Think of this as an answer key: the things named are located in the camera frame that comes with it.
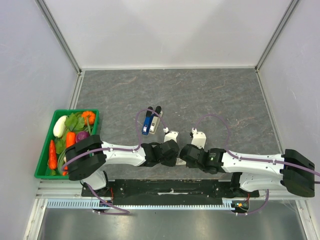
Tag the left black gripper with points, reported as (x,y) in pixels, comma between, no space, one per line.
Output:
(172,163)

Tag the beige black stapler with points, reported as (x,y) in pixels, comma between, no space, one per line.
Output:
(155,120)

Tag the blue stapler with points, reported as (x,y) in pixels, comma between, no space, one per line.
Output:
(147,123)

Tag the staple box with red mark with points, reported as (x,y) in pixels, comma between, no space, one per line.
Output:
(180,162)

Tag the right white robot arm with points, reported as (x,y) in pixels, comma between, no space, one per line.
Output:
(289,171)

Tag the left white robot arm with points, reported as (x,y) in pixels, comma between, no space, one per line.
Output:
(86,158)

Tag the orange toy pumpkin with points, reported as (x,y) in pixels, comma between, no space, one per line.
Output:
(89,117)

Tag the purple toy onion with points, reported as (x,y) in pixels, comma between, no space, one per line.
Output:
(81,136)

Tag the orange toy carrot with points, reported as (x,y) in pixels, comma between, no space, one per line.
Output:
(70,140)

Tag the green toy leafy vegetable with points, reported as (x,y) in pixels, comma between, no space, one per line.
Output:
(75,122)

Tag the green toy beans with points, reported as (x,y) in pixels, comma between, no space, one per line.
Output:
(60,162)

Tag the white toy eggplant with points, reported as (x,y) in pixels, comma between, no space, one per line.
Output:
(60,127)

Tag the red toy chili pepper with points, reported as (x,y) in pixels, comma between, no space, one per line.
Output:
(52,156)

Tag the green plastic bin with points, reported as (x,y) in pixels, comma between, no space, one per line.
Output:
(42,170)

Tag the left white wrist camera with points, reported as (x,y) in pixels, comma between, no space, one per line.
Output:
(170,135)

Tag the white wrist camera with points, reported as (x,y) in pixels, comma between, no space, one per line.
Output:
(198,138)
(170,135)

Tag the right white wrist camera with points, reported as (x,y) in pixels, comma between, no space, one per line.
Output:
(198,138)

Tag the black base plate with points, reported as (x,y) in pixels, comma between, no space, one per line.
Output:
(172,191)

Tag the light blue cable duct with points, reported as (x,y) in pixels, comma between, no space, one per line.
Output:
(98,205)

